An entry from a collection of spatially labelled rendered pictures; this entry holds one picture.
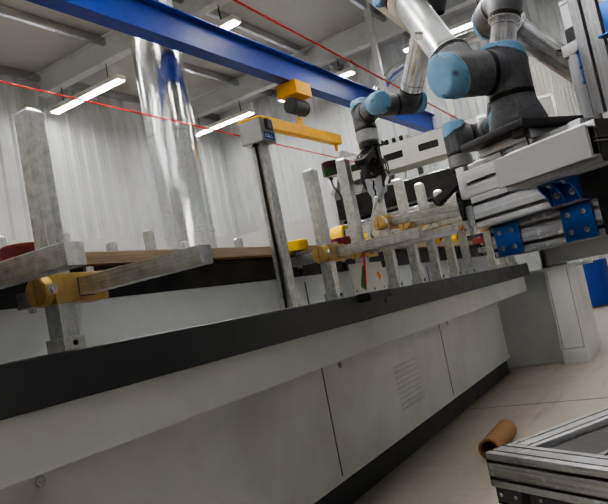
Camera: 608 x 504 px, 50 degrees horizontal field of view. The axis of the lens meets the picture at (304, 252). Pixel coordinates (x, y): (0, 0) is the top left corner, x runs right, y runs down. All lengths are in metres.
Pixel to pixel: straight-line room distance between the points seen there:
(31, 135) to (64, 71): 9.56
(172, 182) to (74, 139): 5.07
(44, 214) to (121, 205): 10.29
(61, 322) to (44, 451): 0.20
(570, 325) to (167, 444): 3.41
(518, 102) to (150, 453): 1.23
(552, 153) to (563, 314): 3.16
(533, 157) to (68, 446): 1.10
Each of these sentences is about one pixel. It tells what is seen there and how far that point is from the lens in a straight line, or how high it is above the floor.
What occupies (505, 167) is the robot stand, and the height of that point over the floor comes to 0.92.
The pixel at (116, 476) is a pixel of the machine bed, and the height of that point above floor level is 0.42.
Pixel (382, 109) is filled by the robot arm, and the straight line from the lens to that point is 2.18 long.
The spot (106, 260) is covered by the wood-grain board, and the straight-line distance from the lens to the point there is 1.50.
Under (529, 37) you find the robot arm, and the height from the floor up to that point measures 1.39.
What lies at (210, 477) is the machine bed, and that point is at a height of 0.33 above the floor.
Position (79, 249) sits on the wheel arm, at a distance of 0.84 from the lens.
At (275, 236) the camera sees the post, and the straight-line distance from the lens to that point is 1.75.
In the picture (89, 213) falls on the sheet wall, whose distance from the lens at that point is 11.02.
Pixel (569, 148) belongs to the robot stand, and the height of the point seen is 0.91.
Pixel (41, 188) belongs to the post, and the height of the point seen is 0.98.
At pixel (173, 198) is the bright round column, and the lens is 6.31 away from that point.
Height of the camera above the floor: 0.70
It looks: 5 degrees up
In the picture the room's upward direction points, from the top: 11 degrees counter-clockwise
